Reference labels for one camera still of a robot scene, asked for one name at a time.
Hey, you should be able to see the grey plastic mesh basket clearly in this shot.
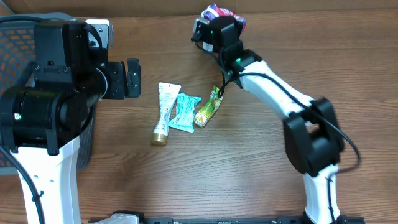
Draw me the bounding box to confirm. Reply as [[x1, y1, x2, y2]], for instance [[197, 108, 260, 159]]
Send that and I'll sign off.
[[1, 19, 94, 170]]

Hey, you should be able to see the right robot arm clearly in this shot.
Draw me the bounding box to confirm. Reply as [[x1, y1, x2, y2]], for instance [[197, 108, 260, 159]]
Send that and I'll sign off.
[[192, 16, 344, 223]]

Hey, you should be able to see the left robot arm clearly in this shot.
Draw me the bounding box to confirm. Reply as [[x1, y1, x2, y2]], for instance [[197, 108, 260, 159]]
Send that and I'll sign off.
[[1, 16, 141, 223]]

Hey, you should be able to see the white tube with gold cap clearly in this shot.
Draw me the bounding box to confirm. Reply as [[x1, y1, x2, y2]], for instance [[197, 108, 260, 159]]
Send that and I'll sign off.
[[152, 82, 181, 146]]

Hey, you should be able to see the teal snack packet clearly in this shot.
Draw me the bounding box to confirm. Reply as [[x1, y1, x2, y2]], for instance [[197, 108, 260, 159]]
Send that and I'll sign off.
[[169, 93, 201, 133]]

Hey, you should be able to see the white barcode scanner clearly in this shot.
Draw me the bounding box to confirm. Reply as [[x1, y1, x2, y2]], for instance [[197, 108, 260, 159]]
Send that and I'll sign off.
[[201, 7, 218, 52]]

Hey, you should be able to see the purple pad package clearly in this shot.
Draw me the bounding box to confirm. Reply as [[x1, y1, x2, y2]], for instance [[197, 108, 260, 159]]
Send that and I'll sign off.
[[200, 3, 246, 31]]

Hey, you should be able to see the green yellow snack packet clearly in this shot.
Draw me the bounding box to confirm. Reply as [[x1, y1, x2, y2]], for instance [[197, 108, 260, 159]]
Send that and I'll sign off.
[[194, 86, 223, 128]]

